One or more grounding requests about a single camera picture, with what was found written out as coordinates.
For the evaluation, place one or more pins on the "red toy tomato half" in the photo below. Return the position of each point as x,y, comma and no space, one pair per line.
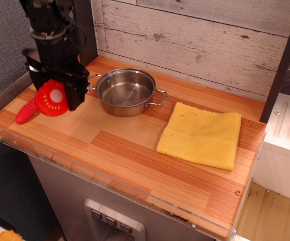
51,99

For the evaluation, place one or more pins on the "dark grey right post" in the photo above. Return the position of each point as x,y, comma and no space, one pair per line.
277,84

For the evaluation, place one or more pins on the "silver dispenser button panel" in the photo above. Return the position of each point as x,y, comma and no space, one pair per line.
106,223

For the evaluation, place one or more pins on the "grey toy kitchen cabinet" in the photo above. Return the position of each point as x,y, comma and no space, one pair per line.
67,192

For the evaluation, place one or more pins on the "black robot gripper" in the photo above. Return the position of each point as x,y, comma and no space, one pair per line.
59,61

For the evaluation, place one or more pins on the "clear acrylic edge guard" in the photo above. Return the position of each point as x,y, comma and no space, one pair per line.
126,161

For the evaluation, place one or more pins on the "small steel pot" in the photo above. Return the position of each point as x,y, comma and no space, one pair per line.
126,92

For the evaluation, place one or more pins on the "dark grey post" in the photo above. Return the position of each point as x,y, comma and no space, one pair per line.
277,84
82,14

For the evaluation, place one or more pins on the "yellow folded cloth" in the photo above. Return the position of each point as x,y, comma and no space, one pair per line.
201,136

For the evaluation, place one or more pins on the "yellow object bottom left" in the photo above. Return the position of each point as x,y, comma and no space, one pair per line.
10,235

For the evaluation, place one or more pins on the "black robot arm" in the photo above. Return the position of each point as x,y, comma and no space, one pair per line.
51,21

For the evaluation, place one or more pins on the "red handled toy fork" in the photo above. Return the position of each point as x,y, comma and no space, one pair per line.
26,111

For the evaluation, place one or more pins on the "dark grey left post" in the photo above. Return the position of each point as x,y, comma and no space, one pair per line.
82,14

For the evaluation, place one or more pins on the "white toy sink unit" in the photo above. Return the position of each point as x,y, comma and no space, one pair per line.
272,167

